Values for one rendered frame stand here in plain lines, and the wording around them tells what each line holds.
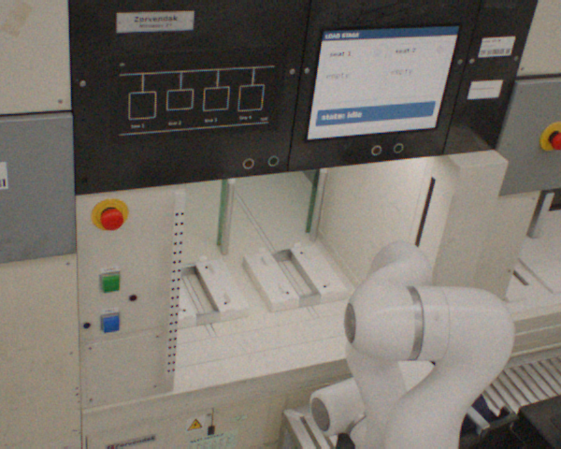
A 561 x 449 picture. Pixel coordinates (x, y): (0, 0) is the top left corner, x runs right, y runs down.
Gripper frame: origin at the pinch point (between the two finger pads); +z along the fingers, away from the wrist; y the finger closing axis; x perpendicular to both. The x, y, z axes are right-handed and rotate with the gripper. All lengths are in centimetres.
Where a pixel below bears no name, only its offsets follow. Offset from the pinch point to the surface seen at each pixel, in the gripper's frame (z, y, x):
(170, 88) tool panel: -47, -35, 50
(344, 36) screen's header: -16, -31, 58
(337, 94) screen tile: -16, -31, 47
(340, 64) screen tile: -16, -31, 53
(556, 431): 29.5, 9.6, -22.9
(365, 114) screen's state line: -9, -30, 42
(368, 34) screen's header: -12, -30, 58
